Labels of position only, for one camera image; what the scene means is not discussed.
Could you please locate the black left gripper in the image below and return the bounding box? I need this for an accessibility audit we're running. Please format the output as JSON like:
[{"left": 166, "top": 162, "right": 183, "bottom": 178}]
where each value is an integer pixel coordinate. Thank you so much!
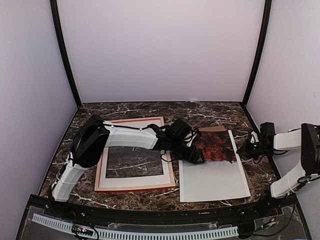
[{"left": 169, "top": 138, "right": 206, "bottom": 165}]

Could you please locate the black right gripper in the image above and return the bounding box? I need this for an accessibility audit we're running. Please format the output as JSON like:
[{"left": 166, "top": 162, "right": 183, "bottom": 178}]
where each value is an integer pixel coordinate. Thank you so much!
[{"left": 236, "top": 138, "right": 273, "bottom": 161}]

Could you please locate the brown cardboard backing board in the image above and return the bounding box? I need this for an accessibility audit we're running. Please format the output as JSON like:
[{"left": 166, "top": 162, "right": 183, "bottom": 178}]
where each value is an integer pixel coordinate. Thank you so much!
[{"left": 199, "top": 125, "right": 254, "bottom": 190}]

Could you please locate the white mat board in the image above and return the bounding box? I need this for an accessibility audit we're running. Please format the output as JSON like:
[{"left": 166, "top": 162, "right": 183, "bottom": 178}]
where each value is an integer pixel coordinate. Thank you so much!
[{"left": 97, "top": 119, "right": 173, "bottom": 189}]

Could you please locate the red forest photo print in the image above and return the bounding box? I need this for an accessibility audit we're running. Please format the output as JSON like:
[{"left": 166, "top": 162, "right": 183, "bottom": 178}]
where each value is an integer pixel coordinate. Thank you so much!
[{"left": 179, "top": 130, "right": 251, "bottom": 203}]

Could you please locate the red wooden picture frame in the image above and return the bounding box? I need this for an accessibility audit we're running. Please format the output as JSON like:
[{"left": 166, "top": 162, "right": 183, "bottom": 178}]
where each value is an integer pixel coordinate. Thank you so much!
[{"left": 94, "top": 116, "right": 177, "bottom": 193}]

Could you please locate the clear acrylic sheet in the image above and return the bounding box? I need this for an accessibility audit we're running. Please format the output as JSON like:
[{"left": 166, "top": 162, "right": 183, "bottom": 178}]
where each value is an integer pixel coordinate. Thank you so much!
[{"left": 105, "top": 146, "right": 164, "bottom": 179}]

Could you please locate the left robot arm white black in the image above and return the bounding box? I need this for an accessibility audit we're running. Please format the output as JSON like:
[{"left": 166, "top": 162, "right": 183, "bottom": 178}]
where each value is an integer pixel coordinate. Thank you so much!
[{"left": 48, "top": 115, "right": 205, "bottom": 218}]

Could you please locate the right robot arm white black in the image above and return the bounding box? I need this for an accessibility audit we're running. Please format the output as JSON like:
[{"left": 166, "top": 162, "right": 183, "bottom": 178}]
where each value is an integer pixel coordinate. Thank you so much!
[{"left": 236, "top": 122, "right": 320, "bottom": 199}]

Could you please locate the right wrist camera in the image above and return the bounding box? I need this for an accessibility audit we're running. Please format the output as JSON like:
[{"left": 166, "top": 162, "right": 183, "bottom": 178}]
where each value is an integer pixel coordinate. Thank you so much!
[{"left": 249, "top": 131, "right": 259, "bottom": 145}]

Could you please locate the black front rail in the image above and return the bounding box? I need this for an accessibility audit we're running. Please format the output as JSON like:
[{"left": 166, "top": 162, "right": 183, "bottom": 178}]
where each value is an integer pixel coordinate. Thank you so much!
[{"left": 27, "top": 194, "right": 296, "bottom": 227}]

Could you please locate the white slotted cable duct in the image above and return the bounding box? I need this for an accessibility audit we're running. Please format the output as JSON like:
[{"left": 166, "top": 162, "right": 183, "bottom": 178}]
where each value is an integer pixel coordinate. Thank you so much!
[{"left": 31, "top": 213, "right": 239, "bottom": 240}]

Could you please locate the right black corner post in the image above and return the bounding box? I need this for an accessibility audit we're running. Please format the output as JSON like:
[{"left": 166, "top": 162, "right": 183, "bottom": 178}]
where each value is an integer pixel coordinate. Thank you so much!
[{"left": 242, "top": 0, "right": 272, "bottom": 107}]

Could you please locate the black corner post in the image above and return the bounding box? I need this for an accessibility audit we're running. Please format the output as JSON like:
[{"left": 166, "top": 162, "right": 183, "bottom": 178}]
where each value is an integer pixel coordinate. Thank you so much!
[
  {"left": 49, "top": 0, "right": 82, "bottom": 108},
  {"left": 242, "top": 0, "right": 272, "bottom": 107}
]

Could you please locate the left black corner post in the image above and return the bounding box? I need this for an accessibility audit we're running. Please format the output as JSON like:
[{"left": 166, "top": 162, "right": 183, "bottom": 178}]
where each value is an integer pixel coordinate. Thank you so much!
[{"left": 49, "top": 0, "right": 82, "bottom": 108}]

